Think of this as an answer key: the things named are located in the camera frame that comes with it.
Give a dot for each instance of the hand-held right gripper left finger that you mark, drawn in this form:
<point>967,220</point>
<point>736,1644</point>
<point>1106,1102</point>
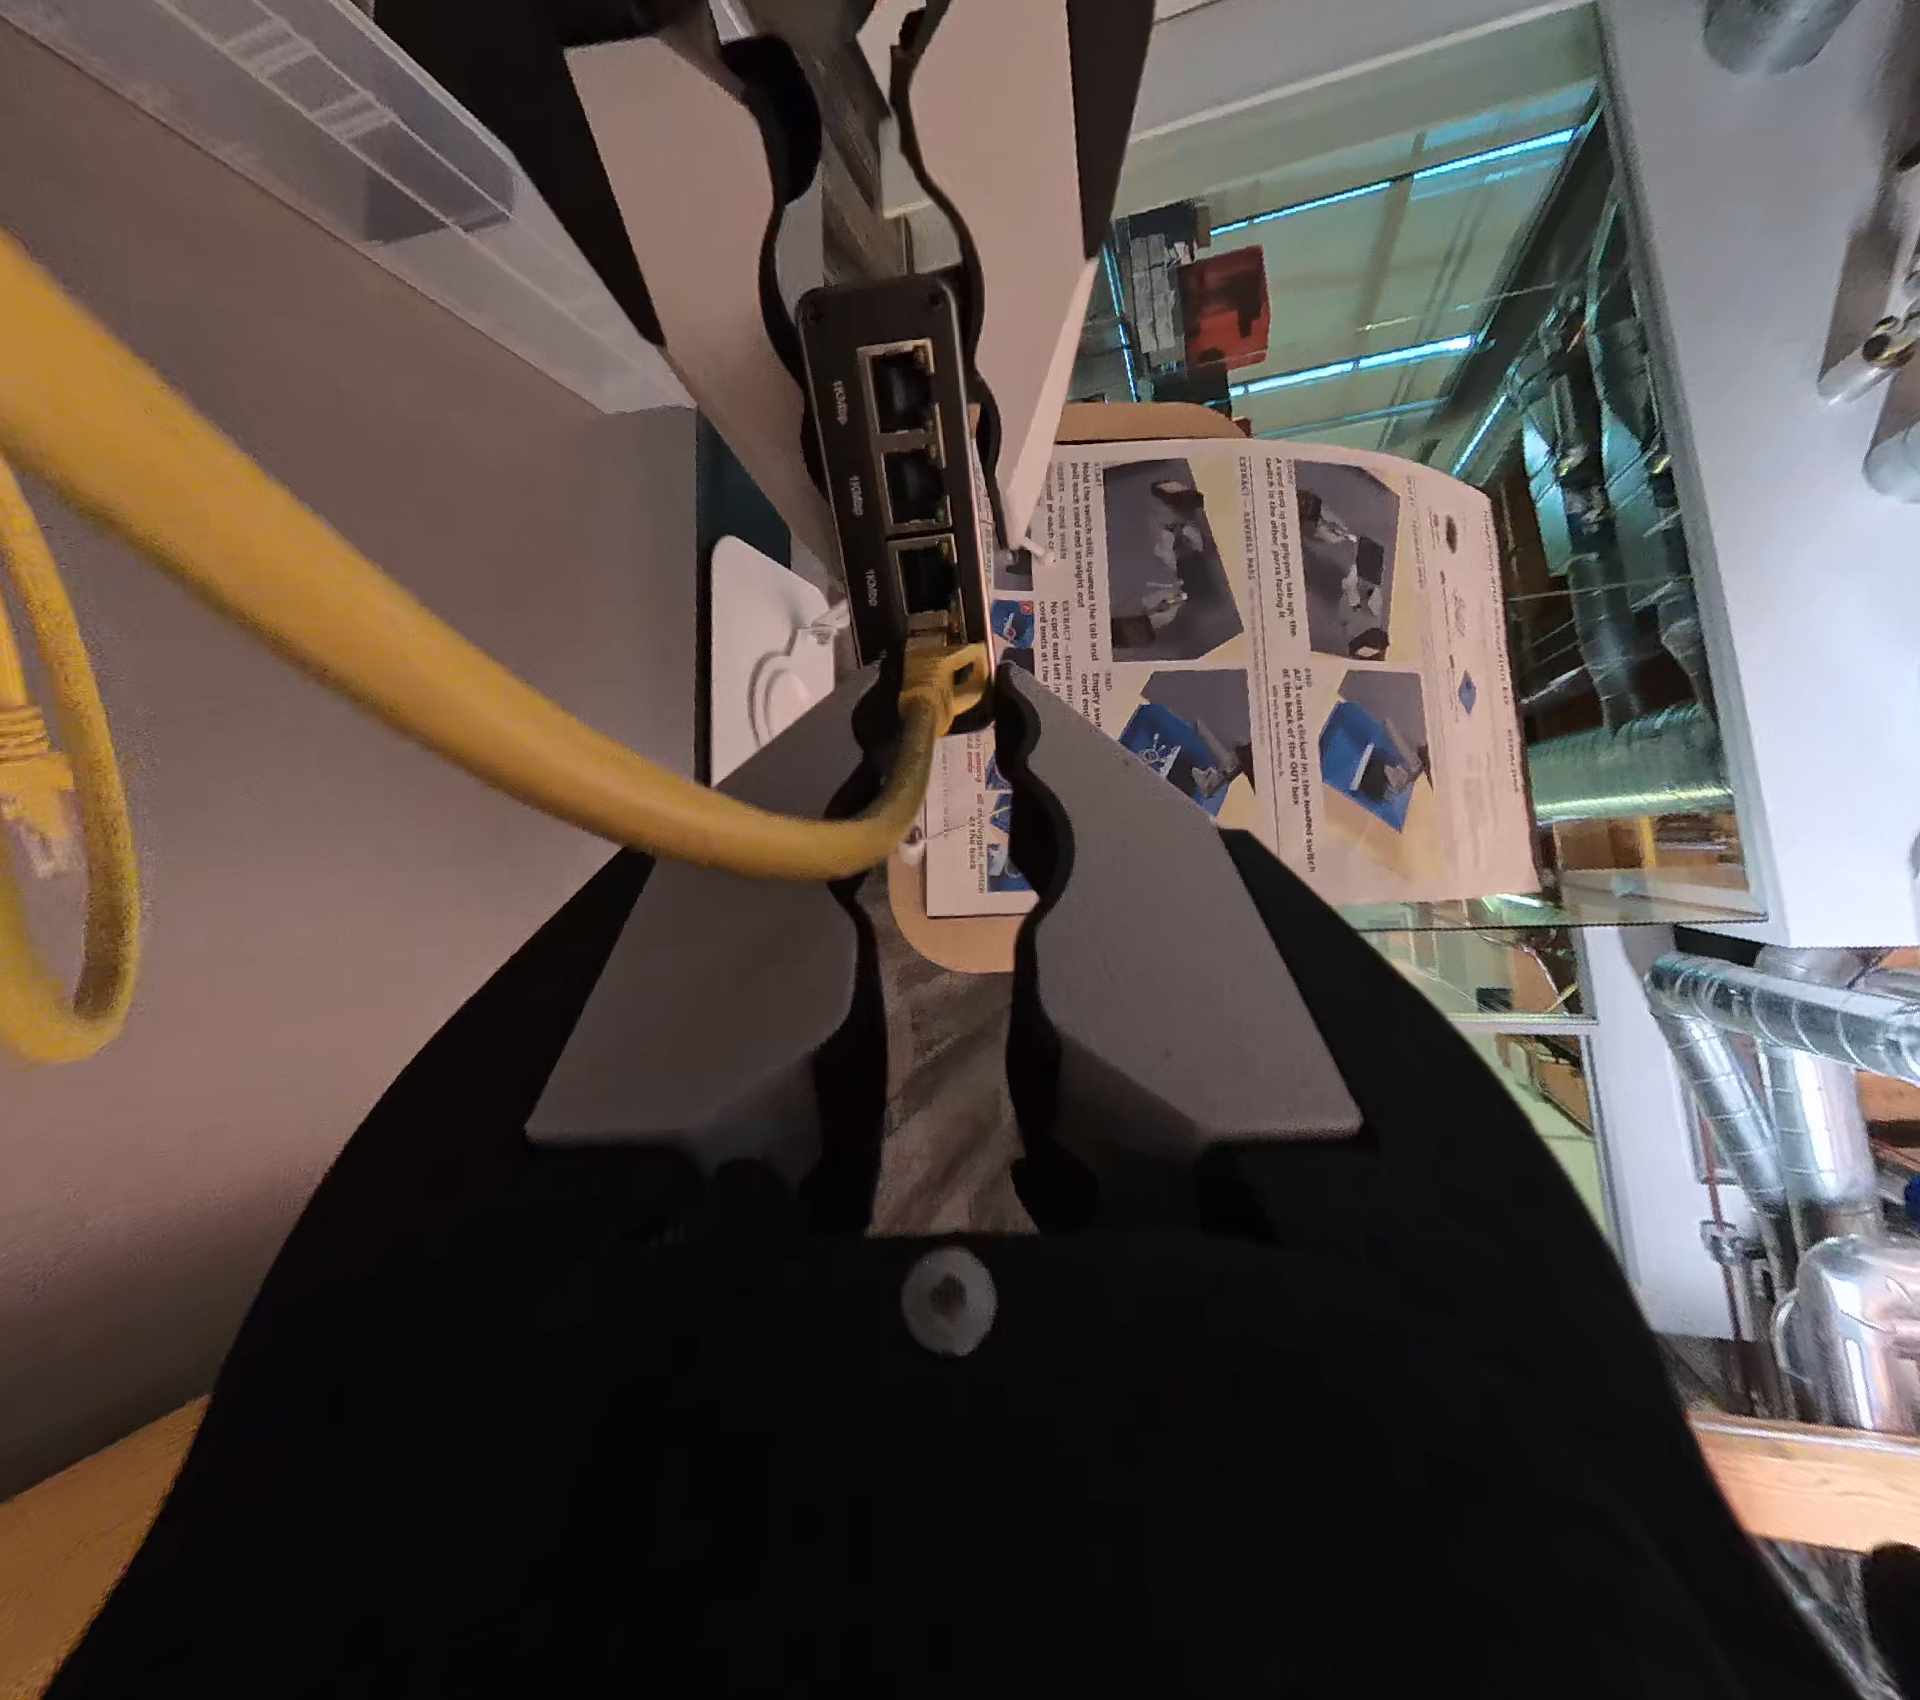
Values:
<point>706,995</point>

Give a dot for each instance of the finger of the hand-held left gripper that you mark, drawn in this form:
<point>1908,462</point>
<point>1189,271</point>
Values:
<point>675,214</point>
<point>1011,170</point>

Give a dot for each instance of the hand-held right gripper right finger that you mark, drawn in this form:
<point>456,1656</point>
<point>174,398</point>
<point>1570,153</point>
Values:
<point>1185,995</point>

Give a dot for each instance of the black network switch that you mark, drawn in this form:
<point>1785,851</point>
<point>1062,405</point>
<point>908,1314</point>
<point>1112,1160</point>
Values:
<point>863,454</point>

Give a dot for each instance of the clear plastic box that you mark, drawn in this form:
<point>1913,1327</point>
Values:
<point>225,5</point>

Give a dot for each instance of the wooden display board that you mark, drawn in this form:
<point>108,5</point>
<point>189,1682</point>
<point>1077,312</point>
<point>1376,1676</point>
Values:
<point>960,939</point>

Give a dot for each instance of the red machine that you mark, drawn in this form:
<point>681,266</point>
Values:
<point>1223,297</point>

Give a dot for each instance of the printed instruction sheet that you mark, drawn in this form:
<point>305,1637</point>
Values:
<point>1350,679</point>

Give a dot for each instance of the white board stand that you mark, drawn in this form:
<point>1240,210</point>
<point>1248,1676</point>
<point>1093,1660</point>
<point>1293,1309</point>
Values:
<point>751,634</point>

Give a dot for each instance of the wooden beam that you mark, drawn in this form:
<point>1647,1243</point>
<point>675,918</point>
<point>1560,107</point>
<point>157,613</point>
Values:
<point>1800,1483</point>

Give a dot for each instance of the yellow plastic bin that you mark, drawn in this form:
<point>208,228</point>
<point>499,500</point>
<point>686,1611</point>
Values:
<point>75,1552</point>

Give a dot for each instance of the silver pipe fitting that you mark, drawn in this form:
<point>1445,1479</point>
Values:
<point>1875,336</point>

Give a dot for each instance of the shiny silver duct cluster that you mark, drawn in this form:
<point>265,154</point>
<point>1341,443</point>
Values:
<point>1800,1131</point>

